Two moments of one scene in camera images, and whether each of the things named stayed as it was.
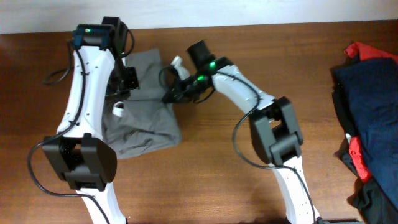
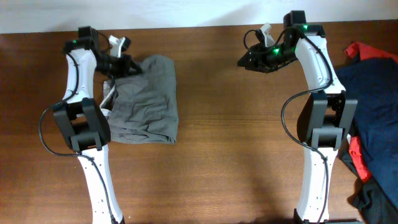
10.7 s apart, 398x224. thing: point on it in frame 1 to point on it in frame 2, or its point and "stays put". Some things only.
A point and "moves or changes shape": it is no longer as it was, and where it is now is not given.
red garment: x=365 y=52 stays put
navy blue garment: x=365 y=93 stays put
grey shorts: x=146 y=124 moves or changes shape
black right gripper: x=184 y=92 to x=253 y=64
